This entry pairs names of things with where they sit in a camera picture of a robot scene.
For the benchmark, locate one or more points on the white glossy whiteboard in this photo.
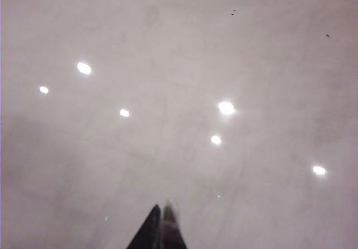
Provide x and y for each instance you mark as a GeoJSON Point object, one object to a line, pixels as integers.
{"type": "Point", "coordinates": [179, 92]}

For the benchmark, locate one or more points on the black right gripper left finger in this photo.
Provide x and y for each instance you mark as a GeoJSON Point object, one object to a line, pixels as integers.
{"type": "Point", "coordinates": [148, 230]}

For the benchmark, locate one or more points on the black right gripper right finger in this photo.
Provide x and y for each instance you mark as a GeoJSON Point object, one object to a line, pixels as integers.
{"type": "Point", "coordinates": [171, 229]}

